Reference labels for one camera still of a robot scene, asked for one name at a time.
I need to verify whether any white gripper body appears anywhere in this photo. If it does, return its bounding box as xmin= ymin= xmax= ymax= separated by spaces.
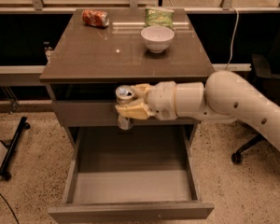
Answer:
xmin=147 ymin=81 xmax=177 ymax=120

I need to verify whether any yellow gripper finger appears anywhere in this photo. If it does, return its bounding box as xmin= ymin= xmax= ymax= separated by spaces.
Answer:
xmin=115 ymin=98 xmax=155 ymax=120
xmin=132 ymin=83 xmax=152 ymax=99

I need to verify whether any silver redbull can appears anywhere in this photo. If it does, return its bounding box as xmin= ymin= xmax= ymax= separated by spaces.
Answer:
xmin=116 ymin=85 xmax=134 ymax=131

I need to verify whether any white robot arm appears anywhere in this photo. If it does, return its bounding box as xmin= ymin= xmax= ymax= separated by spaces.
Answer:
xmin=115 ymin=70 xmax=280 ymax=151

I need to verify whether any closed grey top drawer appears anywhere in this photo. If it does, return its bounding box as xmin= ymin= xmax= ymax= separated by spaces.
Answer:
xmin=50 ymin=98 xmax=203 ymax=128

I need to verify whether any grey drawer cabinet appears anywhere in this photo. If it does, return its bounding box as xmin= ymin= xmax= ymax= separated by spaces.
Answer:
xmin=40 ymin=8 xmax=214 ymax=143

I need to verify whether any open grey middle drawer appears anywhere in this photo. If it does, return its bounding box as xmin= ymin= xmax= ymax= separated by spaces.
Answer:
xmin=49 ymin=124 xmax=214 ymax=224

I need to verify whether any orange soda can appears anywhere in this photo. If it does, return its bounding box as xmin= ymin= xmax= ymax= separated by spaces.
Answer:
xmin=82 ymin=9 xmax=109 ymax=28

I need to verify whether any white bowl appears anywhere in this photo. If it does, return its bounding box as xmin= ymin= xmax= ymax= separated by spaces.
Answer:
xmin=141 ymin=26 xmax=175 ymax=53

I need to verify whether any green chip bag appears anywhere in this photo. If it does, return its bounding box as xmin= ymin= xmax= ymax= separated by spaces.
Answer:
xmin=145 ymin=7 xmax=174 ymax=29

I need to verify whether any black office chair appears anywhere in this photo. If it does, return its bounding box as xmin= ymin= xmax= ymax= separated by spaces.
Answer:
xmin=231 ymin=26 xmax=280 ymax=164

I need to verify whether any black wheeled stand leg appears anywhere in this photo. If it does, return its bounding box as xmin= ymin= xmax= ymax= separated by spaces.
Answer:
xmin=0 ymin=117 xmax=30 ymax=181

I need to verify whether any white cable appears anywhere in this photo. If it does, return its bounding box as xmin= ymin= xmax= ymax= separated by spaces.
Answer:
xmin=224 ymin=7 xmax=240 ymax=71

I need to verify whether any black floor cable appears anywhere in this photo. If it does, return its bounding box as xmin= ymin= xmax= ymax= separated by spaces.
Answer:
xmin=0 ymin=182 xmax=21 ymax=224

